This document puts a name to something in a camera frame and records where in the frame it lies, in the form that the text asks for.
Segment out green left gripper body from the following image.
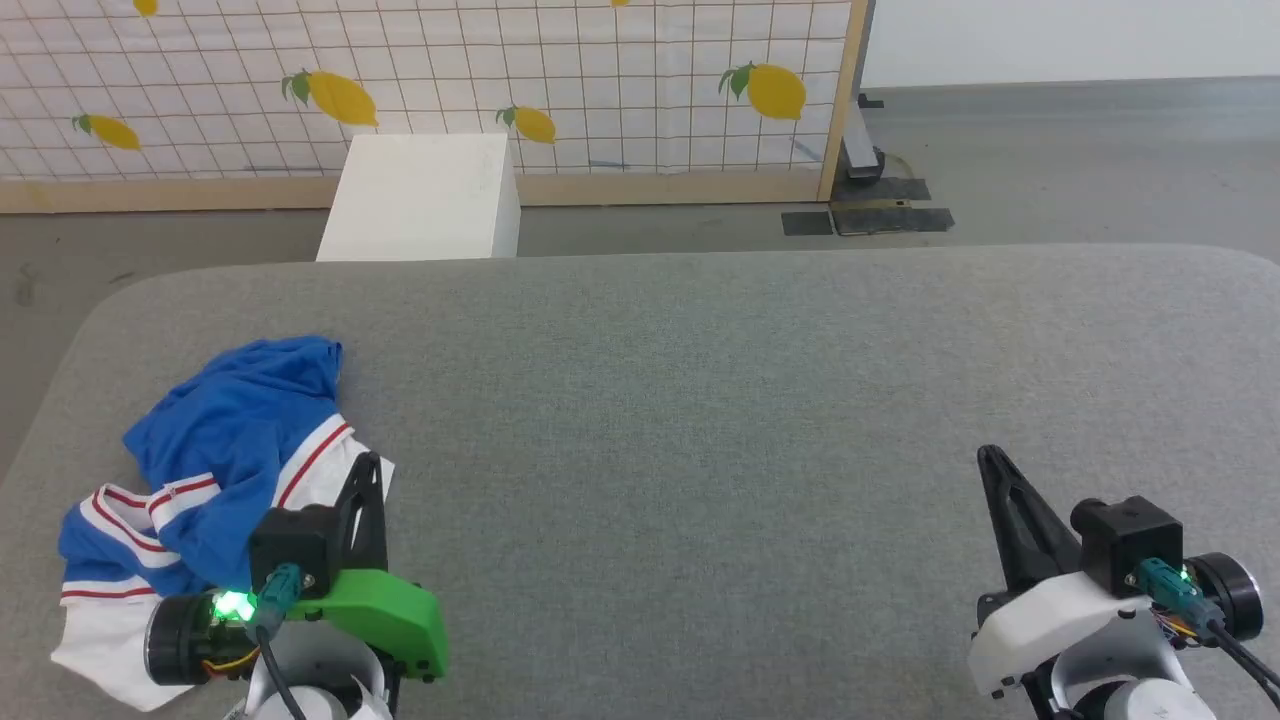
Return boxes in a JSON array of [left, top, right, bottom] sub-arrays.
[[288, 568, 450, 684]]

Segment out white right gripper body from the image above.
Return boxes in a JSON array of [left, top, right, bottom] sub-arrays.
[[966, 570, 1173, 699]]

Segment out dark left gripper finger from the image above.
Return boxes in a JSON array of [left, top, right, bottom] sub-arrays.
[[334, 451, 390, 575]]

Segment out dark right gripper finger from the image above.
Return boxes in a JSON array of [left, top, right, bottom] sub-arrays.
[[976, 445, 1084, 594]]

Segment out blue white red jersey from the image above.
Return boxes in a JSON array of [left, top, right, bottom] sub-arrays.
[[50, 335, 397, 713]]

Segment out grey fabric covered surface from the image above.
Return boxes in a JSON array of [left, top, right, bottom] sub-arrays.
[[0, 243, 1280, 720]]

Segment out white rectangular box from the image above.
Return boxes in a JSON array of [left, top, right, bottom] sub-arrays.
[[316, 133, 523, 262]]

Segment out short black floor mat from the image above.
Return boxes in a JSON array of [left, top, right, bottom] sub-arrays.
[[835, 177, 932, 203]]

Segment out grey metal partition foot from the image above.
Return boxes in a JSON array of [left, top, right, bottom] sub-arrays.
[[843, 92, 889, 183]]

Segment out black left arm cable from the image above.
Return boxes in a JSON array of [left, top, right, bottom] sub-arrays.
[[250, 563, 311, 720]]

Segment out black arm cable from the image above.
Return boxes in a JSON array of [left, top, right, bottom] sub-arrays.
[[250, 563, 311, 720], [1135, 558, 1280, 706]]

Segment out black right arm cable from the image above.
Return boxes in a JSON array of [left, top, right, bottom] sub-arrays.
[[1135, 558, 1280, 706]]

